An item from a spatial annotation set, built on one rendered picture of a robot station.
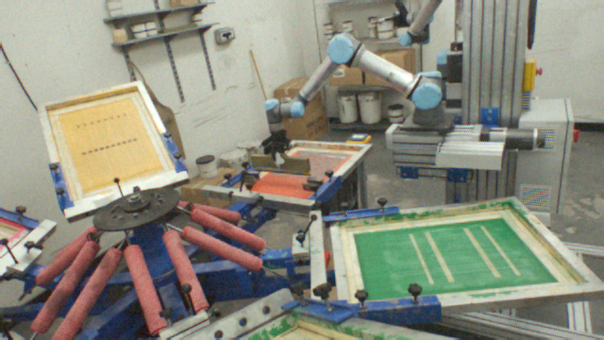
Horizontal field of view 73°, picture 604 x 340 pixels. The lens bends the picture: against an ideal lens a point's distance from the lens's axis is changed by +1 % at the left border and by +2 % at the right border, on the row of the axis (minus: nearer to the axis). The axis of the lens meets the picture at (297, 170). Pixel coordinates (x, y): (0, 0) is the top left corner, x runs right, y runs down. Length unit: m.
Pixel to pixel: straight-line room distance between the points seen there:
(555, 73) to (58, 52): 4.85
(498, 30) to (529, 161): 0.61
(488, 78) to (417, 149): 0.45
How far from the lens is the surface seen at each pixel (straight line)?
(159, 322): 1.29
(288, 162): 2.11
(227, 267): 1.57
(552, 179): 2.22
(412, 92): 1.83
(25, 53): 3.57
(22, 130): 3.53
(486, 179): 2.30
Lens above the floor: 1.91
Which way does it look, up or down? 23 degrees down
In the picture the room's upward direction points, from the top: 9 degrees counter-clockwise
